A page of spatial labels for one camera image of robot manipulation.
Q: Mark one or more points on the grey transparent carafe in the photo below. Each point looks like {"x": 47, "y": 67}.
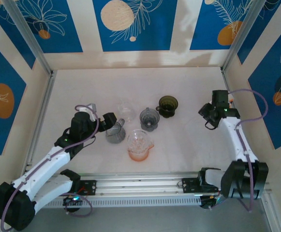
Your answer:
{"x": 116, "y": 135}

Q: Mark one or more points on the white orange filter pack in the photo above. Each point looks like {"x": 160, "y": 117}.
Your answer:
{"x": 230, "y": 100}

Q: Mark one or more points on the clear glass carafe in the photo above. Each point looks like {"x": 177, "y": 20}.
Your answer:
{"x": 127, "y": 111}

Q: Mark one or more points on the clear transparent coffee dripper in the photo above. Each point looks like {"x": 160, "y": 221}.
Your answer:
{"x": 137, "y": 139}

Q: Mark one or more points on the dark olive coffee dripper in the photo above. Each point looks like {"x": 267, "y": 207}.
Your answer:
{"x": 168, "y": 106}

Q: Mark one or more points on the pink transparent carafe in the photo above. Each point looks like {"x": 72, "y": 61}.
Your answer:
{"x": 139, "y": 155}

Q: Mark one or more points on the grey transparent coffee dripper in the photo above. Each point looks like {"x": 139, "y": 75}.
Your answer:
{"x": 150, "y": 119}

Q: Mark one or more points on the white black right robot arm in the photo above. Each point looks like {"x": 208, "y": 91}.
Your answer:
{"x": 234, "y": 137}

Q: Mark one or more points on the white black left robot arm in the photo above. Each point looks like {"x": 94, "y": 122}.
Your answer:
{"x": 48, "y": 159}

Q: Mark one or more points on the small controller board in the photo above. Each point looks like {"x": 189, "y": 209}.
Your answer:
{"x": 209, "y": 201}
{"x": 72, "y": 200}

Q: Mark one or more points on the aluminium side rail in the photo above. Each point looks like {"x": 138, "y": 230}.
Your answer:
{"x": 227, "y": 82}
{"x": 43, "y": 108}

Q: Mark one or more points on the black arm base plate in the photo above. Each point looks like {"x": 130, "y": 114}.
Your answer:
{"x": 188, "y": 186}
{"x": 89, "y": 187}

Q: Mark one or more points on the aluminium mounting rail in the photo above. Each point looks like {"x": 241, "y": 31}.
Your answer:
{"x": 140, "y": 181}

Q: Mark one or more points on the aluminium frame post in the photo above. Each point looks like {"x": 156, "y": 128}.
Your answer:
{"x": 31, "y": 41}
{"x": 241, "y": 36}

